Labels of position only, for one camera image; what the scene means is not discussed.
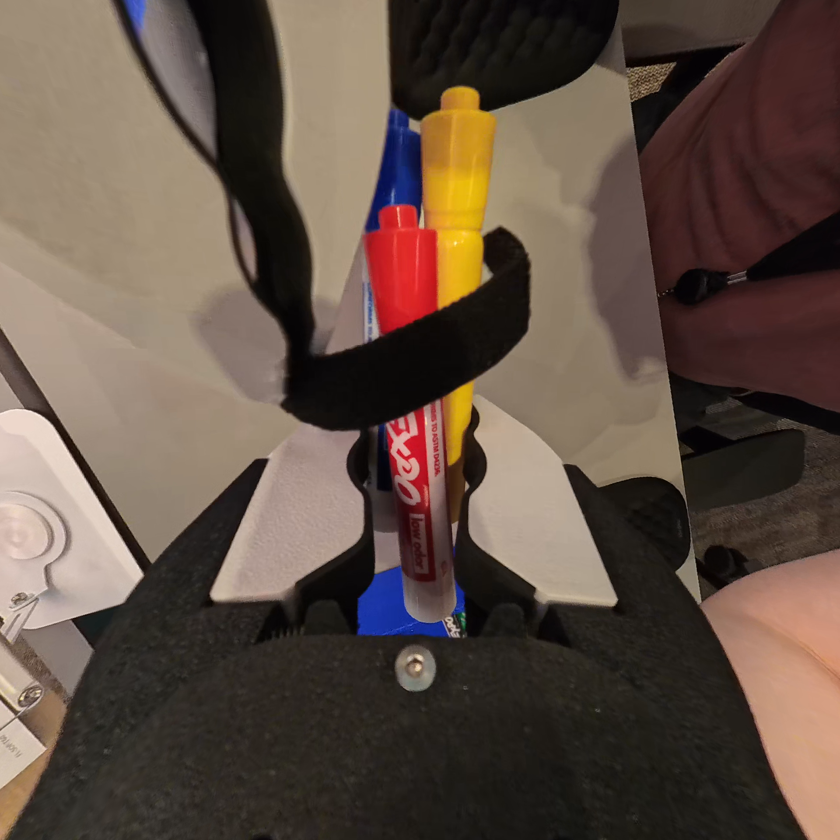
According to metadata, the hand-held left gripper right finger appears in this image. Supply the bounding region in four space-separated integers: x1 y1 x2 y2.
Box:
457 394 619 624

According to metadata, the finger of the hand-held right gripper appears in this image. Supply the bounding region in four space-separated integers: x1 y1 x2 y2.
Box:
113 0 223 168

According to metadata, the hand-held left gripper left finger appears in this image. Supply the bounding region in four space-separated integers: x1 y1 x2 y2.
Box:
210 420 378 631

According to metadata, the blue plastic bin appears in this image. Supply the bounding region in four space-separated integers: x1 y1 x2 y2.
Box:
357 564 468 637

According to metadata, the black hook-and-loop tie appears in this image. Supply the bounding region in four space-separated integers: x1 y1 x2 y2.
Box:
200 0 532 433

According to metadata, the blue dry erase marker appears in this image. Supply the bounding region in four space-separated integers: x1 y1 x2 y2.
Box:
361 108 424 493

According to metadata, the red dry erase marker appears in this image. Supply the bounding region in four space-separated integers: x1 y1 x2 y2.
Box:
363 203 460 623

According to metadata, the yellow highlighter marker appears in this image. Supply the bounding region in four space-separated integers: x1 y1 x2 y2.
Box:
420 85 498 490

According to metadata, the person's left forearm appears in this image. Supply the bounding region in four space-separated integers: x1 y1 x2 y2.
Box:
699 548 840 840

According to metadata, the black chair armrest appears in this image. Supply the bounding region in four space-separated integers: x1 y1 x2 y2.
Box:
388 0 621 114
600 476 690 578

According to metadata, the black office chair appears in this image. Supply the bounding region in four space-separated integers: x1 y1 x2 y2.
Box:
669 374 809 588

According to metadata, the printed instruction sign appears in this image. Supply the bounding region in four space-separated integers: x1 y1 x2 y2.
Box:
0 591 70 788

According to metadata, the white plastic base plate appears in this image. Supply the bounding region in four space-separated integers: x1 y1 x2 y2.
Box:
0 408 145 631

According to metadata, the black lanyard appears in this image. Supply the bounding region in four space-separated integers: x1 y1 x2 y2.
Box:
658 226 840 306

